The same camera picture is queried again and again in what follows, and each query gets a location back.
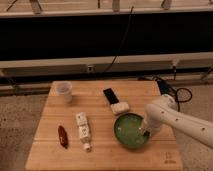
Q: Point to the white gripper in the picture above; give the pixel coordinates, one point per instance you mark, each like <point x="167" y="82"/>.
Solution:
<point x="151" y="125"/>

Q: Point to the green ceramic bowl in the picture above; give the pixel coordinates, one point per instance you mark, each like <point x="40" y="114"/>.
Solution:
<point x="127" y="130"/>

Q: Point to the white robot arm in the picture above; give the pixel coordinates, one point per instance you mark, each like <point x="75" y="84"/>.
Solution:
<point x="163" y="110"/>

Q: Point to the black rectangular block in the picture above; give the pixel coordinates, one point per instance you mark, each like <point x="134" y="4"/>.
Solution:
<point x="110" y="95"/>

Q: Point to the white tube bottle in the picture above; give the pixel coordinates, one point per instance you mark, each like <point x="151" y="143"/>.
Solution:
<point x="84" y="130"/>

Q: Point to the wooden cutting board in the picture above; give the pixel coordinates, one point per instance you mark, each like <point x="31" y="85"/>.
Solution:
<point x="106" y="154"/>

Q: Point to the dark red chili pepper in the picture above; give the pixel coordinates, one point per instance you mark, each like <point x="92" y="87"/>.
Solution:
<point x="63" y="139"/>

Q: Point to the clear plastic cup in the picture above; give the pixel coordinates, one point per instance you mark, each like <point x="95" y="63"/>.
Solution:
<point x="64" y="91"/>

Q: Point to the white horizontal rail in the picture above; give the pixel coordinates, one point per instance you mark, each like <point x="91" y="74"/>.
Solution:
<point x="44" y="67"/>

